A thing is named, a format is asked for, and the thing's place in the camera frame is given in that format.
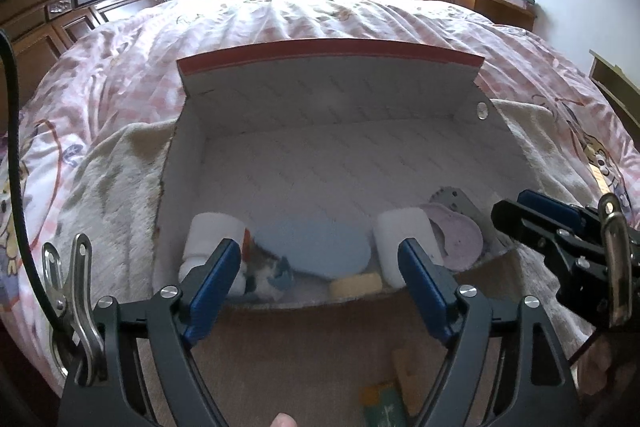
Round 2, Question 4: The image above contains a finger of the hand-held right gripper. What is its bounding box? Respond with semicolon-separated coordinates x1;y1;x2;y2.
491;200;556;253
518;190;588;233

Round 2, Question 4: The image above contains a purple round disc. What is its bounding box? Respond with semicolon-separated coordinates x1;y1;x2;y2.
419;203;485;270

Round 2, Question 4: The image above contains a dark wooden headboard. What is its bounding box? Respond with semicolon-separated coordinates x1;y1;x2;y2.
0;0;166;128

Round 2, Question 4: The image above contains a white plastic case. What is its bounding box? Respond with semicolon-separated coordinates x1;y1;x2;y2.
372;208;445;289

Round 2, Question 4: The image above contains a white jar with orange label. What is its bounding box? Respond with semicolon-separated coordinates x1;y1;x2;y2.
178;212;247;297

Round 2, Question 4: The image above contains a green and yellow box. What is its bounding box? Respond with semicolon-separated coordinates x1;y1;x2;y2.
361;382;410;427

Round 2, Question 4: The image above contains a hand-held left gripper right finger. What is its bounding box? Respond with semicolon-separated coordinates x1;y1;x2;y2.
397;238;583;427

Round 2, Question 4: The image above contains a wooden cutout piece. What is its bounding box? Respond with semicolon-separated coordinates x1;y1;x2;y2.
391;349;428;414

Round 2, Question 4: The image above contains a black braided cable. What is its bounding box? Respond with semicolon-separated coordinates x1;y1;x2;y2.
0;32;81;358

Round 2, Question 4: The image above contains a light blue round lid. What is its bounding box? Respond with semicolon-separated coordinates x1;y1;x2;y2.
252;219;372;280

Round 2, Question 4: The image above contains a person's right hand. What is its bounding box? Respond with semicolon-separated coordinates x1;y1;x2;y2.
575;332;623;400

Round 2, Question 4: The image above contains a grey metal part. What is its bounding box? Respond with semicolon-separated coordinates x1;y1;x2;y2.
431;187;493;253

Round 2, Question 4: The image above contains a red cardboard box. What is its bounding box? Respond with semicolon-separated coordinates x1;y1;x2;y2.
156;38;546;323

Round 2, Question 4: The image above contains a yellow and grey sponge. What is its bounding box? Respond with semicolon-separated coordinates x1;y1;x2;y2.
329;273;383;299

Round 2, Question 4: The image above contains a pink printed quilt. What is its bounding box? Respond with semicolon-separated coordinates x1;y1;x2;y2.
0;0;640;383

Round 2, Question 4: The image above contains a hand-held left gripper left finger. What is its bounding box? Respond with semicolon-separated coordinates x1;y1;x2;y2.
60;238;243;427

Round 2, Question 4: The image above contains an olive wooden board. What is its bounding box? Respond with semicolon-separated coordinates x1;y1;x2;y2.
590;51;640;128

